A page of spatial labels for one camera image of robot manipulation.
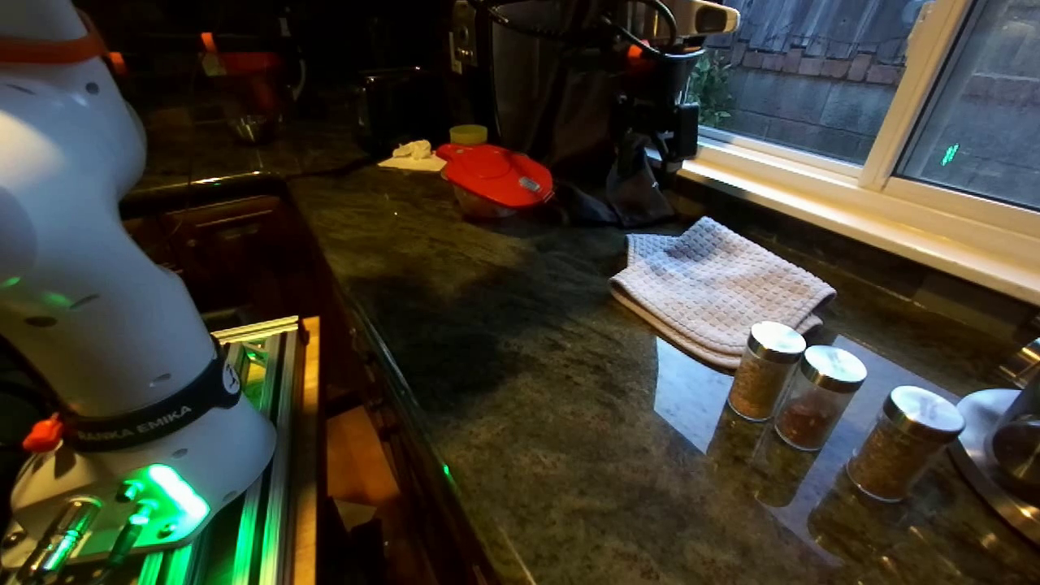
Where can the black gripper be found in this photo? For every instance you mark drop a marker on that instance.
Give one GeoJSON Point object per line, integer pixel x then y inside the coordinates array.
{"type": "Point", "coordinates": [679, 82]}

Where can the grey checkered dish cloth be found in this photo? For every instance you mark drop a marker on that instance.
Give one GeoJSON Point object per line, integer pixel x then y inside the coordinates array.
{"type": "Point", "coordinates": [717, 286]}

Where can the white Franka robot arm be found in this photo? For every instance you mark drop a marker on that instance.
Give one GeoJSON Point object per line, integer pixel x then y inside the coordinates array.
{"type": "Point", "coordinates": [86, 295]}

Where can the dark grey curtain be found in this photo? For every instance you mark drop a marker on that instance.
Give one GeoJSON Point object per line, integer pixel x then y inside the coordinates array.
{"type": "Point", "coordinates": [553, 75]}

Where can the red plastic container lid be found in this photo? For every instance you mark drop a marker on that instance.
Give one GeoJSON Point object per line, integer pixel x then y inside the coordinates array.
{"type": "Point", "coordinates": [490, 174]}

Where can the clear plastic food container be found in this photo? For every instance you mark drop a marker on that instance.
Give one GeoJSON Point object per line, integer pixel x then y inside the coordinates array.
{"type": "Point", "coordinates": [489, 208]}

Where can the yellow plastic cup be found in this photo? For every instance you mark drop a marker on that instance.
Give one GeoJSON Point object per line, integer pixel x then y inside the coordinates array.
{"type": "Point", "coordinates": [469, 135]}

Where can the glass spice jar tan contents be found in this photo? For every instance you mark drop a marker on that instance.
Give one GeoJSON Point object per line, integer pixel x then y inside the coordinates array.
{"type": "Point", "coordinates": [766, 376]}
{"type": "Point", "coordinates": [900, 446]}

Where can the cream crumpled paper towel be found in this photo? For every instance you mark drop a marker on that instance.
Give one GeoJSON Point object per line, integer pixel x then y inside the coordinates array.
{"type": "Point", "coordinates": [411, 158]}

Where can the glass spice jar red contents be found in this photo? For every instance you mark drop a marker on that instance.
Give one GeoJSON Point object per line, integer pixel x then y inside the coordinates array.
{"type": "Point", "coordinates": [815, 402]}

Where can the red glass object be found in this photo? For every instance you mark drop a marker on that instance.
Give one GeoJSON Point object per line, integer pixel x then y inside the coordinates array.
{"type": "Point", "coordinates": [249, 87]}

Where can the small wooden block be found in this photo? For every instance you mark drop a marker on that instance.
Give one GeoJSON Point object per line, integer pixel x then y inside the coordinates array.
{"type": "Point", "coordinates": [357, 467]}

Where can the white window frame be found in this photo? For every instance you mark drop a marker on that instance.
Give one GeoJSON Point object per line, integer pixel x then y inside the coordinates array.
{"type": "Point", "coordinates": [864, 199]}

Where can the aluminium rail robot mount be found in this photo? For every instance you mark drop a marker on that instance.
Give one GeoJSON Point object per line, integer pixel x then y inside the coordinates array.
{"type": "Point", "coordinates": [278, 434]}

